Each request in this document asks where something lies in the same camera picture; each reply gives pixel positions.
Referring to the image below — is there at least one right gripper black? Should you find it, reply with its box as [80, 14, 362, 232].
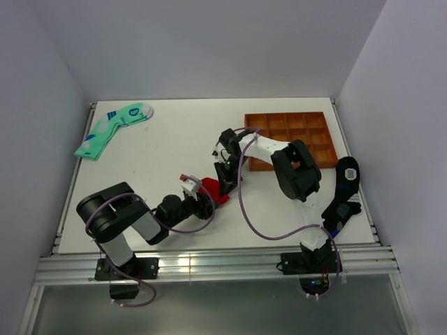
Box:
[215, 156, 249, 198]

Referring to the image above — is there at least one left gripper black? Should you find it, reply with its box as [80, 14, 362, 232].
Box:
[167, 191, 221, 229]

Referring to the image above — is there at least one red santa sock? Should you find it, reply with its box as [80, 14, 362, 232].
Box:
[201, 177, 230, 206]

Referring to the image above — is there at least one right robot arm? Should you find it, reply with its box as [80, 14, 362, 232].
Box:
[214, 127, 333, 272]

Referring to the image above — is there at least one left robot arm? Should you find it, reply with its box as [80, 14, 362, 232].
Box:
[76, 180, 219, 278]

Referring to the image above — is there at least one orange compartment tray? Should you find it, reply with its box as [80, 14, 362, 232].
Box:
[244, 112, 339, 169]

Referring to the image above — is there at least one mint green patterned sock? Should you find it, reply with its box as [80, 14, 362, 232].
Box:
[74, 102, 154, 161]

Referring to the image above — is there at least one black blue sock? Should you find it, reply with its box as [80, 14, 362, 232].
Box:
[321, 156, 362, 238]

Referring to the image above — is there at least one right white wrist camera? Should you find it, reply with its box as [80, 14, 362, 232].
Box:
[212, 149, 226, 163]

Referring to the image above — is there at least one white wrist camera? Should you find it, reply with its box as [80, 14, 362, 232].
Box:
[179, 174, 202, 200]
[212, 149, 226, 163]

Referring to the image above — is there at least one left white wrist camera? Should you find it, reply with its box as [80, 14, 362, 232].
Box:
[179, 174, 202, 200]

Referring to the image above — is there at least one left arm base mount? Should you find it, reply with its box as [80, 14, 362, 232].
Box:
[94, 257, 159, 302]

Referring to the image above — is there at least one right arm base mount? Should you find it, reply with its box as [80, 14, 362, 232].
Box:
[276, 251, 343, 295]

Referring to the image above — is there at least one aluminium frame rail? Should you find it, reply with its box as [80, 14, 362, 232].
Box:
[33, 244, 400, 286]

